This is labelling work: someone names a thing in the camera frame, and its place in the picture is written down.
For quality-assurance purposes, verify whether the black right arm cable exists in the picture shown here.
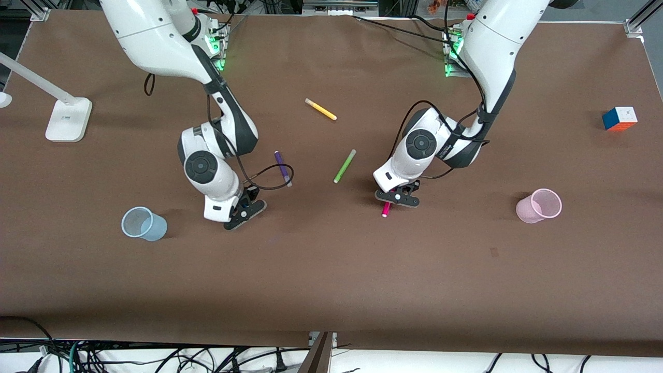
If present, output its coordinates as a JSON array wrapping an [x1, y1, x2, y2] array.
[[206, 93, 295, 191]]

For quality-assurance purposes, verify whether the brown table cover sheet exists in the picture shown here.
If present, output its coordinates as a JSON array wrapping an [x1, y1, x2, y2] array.
[[0, 9, 663, 358]]

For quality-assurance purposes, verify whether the colourful puzzle cube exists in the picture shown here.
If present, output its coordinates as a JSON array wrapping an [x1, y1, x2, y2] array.
[[602, 106, 638, 132]]

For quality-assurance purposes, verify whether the purple marker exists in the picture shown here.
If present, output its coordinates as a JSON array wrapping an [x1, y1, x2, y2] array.
[[274, 151, 293, 188]]

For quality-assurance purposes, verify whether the yellow marker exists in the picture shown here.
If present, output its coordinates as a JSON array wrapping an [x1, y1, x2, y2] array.
[[305, 98, 338, 121]]

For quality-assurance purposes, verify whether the brown table leg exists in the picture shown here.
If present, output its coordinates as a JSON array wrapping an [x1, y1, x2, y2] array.
[[298, 333, 333, 373]]

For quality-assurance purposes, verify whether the pink mesh cup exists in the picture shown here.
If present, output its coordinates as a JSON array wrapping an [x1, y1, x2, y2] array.
[[516, 189, 563, 224]]

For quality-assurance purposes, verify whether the aluminium frame post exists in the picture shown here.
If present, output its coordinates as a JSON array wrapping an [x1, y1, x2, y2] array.
[[624, 0, 663, 37], [28, 0, 52, 21]]

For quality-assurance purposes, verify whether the black cable on table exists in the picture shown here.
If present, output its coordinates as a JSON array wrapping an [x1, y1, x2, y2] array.
[[352, 15, 447, 42]]

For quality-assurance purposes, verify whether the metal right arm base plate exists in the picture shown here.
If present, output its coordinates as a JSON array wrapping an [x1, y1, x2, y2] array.
[[207, 21, 231, 71]]

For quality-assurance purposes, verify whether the blue mesh cup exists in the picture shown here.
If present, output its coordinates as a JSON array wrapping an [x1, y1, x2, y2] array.
[[121, 206, 168, 242]]

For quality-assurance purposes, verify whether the grey box behind table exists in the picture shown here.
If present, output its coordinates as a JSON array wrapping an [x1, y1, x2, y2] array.
[[303, 0, 379, 16]]

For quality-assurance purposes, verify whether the green marker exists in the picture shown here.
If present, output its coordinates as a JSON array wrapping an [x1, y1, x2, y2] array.
[[333, 149, 357, 184]]

